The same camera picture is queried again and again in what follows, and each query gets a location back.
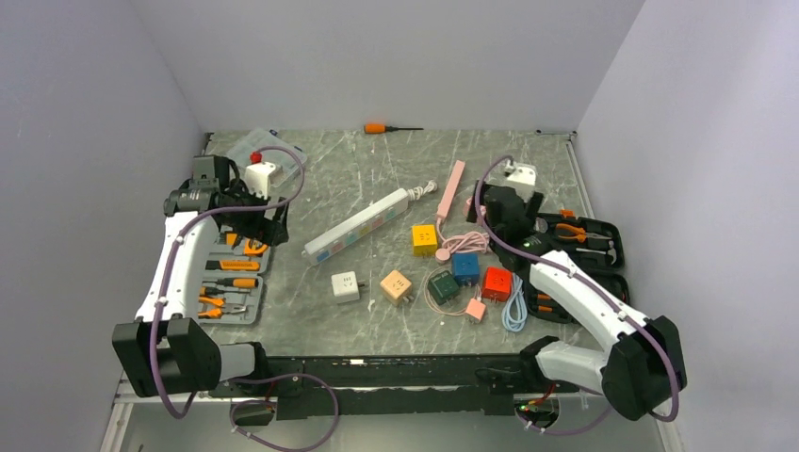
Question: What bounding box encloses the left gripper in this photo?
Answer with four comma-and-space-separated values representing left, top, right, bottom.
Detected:
223, 179, 289, 246

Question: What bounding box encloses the pink cable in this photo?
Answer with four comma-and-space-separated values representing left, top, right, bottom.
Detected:
435, 197, 492, 266

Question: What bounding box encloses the blue cube socket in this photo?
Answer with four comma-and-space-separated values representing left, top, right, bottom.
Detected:
451, 252, 481, 286

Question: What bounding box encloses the red cube socket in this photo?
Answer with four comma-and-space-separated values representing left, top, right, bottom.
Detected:
481, 266, 514, 303

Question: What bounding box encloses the grey tool tray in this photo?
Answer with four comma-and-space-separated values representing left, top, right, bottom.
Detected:
198, 227, 270, 326

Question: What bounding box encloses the clear plastic screw box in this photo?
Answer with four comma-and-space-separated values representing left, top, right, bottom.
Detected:
225, 128, 307, 187

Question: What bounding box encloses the yellow cube socket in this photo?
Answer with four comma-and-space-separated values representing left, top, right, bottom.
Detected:
412, 224, 439, 257

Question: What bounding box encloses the black tool case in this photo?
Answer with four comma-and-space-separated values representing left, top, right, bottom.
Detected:
524, 210, 630, 324

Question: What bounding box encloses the green cube socket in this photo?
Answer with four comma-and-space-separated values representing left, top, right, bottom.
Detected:
426, 270, 461, 306

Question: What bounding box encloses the pink charger plug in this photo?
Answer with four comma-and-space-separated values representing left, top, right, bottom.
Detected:
464, 299, 486, 324

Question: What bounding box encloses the light blue cable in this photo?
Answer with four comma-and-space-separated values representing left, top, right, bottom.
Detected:
501, 273, 530, 334

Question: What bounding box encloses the white cube socket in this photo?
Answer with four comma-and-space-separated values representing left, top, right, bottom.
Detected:
331, 271, 364, 304

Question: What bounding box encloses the white power strip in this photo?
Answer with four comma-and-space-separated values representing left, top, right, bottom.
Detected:
301, 180, 438, 266

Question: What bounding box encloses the beige cube socket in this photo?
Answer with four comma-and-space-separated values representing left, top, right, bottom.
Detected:
380, 269, 413, 307

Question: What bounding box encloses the pink power strip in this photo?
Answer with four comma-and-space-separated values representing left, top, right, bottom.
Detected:
435, 160, 465, 222

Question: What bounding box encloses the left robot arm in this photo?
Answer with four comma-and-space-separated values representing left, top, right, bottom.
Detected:
111, 155, 289, 397

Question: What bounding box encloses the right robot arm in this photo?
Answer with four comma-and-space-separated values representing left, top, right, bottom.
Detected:
468, 181, 687, 422

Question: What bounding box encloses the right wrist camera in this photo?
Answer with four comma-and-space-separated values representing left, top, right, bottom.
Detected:
503, 162, 537, 198

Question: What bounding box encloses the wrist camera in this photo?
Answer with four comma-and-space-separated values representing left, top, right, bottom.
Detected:
242, 152, 282, 200
503, 162, 537, 198

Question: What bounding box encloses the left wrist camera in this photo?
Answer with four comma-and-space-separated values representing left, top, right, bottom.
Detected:
242, 152, 282, 200

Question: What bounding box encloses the orange handled screwdriver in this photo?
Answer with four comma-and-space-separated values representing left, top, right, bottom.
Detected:
363, 123, 423, 135

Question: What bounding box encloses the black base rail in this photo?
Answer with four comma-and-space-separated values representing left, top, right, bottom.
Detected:
209, 353, 577, 420

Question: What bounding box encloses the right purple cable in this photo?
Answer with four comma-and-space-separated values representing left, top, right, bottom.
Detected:
473, 154, 683, 438

